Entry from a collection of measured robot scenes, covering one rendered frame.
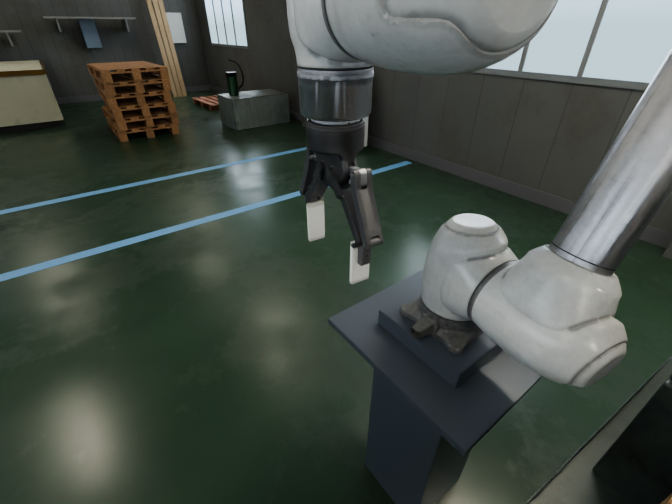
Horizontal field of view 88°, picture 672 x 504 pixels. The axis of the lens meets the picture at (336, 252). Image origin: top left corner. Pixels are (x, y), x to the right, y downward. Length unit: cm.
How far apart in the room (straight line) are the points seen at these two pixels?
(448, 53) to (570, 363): 52
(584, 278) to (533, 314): 9
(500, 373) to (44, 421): 181
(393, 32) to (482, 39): 6
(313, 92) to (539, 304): 48
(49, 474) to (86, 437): 15
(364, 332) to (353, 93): 64
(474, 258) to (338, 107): 44
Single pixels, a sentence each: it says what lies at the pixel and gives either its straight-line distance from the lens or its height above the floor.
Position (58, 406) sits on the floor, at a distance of 208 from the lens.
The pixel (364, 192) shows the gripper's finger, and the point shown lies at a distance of 43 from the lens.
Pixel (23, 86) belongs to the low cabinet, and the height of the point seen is 63.
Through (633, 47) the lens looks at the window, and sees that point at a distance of 348.
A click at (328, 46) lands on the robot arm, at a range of 39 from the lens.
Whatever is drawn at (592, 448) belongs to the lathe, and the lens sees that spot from 117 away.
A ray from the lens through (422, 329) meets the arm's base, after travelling 83.
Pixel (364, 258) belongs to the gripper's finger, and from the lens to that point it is 47.
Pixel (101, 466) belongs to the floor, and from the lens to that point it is 180.
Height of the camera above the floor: 141
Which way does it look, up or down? 33 degrees down
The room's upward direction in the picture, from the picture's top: straight up
